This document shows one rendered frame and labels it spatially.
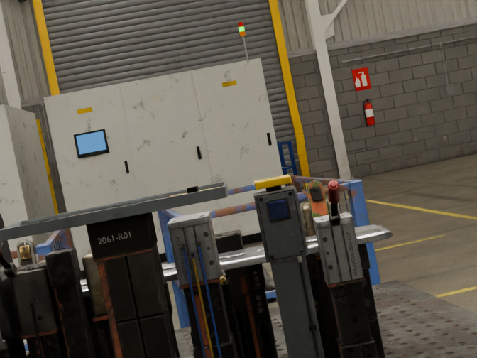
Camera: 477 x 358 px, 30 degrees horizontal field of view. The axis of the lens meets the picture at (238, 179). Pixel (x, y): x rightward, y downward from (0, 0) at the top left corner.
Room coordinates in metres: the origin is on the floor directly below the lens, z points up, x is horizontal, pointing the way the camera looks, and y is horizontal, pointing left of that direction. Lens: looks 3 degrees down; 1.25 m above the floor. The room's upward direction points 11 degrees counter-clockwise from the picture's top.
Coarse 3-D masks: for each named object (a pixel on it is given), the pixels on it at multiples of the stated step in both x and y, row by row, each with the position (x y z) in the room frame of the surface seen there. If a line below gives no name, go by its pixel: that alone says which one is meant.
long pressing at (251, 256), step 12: (360, 228) 1.85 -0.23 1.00; (372, 228) 1.81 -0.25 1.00; (384, 228) 1.80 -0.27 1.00; (312, 240) 1.82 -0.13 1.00; (360, 240) 1.71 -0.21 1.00; (372, 240) 1.71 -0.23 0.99; (228, 252) 1.87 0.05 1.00; (240, 252) 1.84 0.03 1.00; (252, 252) 1.80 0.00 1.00; (264, 252) 1.77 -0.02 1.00; (312, 252) 1.71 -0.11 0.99; (168, 264) 1.87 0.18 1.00; (228, 264) 1.71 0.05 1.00; (240, 264) 1.71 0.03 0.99; (252, 264) 1.71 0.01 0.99; (168, 276) 1.71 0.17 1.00; (84, 288) 1.73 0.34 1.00
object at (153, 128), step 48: (96, 96) 9.62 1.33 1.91; (144, 96) 9.70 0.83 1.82; (192, 96) 9.78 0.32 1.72; (240, 96) 9.86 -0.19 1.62; (96, 144) 9.58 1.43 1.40; (144, 144) 9.68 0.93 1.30; (192, 144) 9.76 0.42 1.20; (240, 144) 9.84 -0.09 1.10; (96, 192) 9.59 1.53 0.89; (144, 192) 9.67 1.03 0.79
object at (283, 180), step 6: (258, 180) 1.48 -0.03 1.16; (264, 180) 1.45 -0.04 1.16; (270, 180) 1.44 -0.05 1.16; (276, 180) 1.44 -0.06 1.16; (282, 180) 1.44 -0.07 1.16; (288, 180) 1.44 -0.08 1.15; (258, 186) 1.44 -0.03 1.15; (264, 186) 1.44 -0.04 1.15; (270, 186) 1.44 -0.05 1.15; (276, 186) 1.46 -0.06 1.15
